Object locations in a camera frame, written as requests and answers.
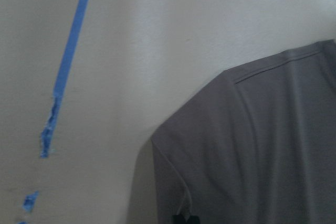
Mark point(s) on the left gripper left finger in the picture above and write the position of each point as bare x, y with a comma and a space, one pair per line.
178, 219

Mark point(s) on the brown t-shirt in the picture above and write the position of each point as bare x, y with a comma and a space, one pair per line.
255, 145

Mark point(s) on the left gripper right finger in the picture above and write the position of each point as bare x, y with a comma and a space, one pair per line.
194, 220

